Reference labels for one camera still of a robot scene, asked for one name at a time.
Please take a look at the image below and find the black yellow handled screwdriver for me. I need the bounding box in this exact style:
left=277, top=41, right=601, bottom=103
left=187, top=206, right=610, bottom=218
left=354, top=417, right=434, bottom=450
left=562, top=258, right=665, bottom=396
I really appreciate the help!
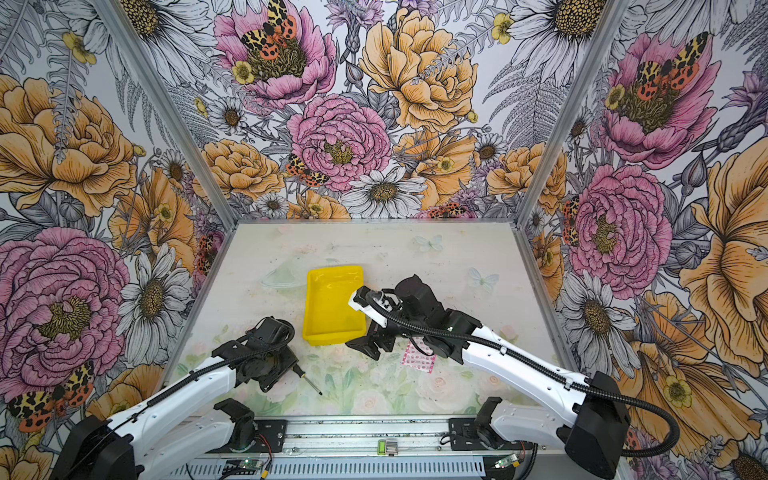
left=292, top=363, right=323, bottom=396

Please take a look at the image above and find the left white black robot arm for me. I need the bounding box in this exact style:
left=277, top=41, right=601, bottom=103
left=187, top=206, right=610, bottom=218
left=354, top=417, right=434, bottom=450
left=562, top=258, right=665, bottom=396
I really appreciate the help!
left=51, top=317, right=295, bottom=479

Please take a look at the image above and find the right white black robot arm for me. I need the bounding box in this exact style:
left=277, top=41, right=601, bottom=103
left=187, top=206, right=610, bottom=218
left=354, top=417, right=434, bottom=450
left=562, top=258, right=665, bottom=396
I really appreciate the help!
left=347, top=275, right=629, bottom=479

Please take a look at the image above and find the yellow plastic bin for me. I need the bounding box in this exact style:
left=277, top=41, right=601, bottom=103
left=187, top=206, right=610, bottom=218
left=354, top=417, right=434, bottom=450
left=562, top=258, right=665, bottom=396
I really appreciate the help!
left=302, top=266, right=367, bottom=347

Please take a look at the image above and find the pink patterned packet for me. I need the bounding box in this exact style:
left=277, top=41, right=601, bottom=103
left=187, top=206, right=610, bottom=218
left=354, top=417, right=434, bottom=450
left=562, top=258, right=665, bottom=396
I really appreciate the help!
left=401, top=339, right=436, bottom=374

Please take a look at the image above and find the small green display module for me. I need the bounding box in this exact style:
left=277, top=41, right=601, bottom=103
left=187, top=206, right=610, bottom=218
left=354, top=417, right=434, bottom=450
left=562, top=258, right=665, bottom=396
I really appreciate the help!
left=377, top=439, right=399, bottom=457

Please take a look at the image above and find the green circuit board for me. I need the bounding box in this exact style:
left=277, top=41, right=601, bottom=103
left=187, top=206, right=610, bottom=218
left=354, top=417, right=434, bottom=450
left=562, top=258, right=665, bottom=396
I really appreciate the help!
left=220, top=459, right=270, bottom=479

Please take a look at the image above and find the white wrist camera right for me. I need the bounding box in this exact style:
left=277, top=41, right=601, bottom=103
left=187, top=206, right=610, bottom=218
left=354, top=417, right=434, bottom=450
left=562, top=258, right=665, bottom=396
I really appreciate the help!
left=348, top=285, right=392, bottom=314

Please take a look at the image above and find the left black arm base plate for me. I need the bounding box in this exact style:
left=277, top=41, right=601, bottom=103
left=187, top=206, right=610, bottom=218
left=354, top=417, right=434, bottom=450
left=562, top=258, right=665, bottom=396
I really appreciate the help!
left=231, top=419, right=288, bottom=453

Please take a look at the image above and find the slotted grey cable duct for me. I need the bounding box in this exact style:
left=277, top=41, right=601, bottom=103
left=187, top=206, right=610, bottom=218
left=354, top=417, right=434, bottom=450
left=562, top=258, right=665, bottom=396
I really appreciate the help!
left=219, top=455, right=487, bottom=480

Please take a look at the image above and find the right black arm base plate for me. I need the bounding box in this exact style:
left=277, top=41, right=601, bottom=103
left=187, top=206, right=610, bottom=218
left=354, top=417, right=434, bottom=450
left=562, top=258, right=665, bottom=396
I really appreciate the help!
left=447, top=417, right=534, bottom=452

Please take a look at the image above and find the right black corrugated cable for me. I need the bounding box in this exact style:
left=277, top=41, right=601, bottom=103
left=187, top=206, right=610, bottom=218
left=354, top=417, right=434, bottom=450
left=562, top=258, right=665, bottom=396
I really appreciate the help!
left=365, top=292, right=682, bottom=459

